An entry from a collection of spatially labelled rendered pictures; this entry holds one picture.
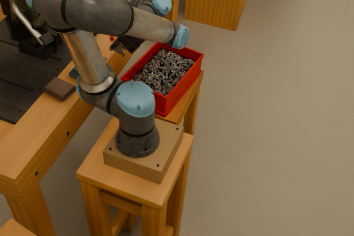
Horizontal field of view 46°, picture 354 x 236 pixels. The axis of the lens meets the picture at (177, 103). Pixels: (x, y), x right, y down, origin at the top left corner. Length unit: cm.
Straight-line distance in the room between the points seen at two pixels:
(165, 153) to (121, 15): 58
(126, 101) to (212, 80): 181
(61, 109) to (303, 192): 153
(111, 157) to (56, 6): 61
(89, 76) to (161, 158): 37
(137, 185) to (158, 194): 8
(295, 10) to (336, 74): 82
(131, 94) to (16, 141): 47
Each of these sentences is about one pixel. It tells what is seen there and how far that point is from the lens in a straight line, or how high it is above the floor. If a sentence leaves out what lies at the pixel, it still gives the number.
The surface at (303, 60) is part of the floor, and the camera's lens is 339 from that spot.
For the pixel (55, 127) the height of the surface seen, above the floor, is 90.
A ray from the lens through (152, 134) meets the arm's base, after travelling 139.
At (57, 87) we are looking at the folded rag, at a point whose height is 93.
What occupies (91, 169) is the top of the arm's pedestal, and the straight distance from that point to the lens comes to 149.
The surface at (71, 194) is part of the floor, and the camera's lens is 245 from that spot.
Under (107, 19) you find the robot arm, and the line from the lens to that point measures 100.
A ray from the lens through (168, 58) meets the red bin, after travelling 183.
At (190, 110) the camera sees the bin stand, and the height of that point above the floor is 57.
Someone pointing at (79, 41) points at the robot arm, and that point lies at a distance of 116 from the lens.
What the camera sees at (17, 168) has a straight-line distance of 148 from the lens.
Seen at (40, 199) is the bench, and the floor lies 66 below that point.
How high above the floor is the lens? 208
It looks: 47 degrees down
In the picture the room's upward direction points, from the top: 5 degrees clockwise
